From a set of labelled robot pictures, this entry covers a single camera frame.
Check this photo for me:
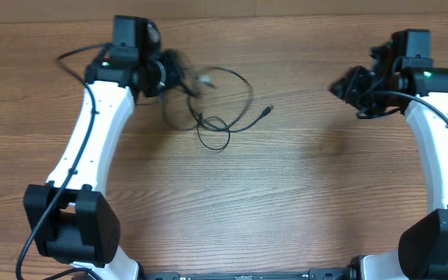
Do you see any black usb cable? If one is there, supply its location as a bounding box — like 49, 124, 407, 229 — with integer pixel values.
161, 65, 275, 152

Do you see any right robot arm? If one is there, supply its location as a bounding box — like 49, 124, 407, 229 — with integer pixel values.
330, 29, 448, 279

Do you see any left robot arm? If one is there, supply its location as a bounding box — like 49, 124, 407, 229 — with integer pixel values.
23, 16, 200, 279

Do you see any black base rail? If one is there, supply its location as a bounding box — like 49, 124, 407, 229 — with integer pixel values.
140, 268, 357, 280

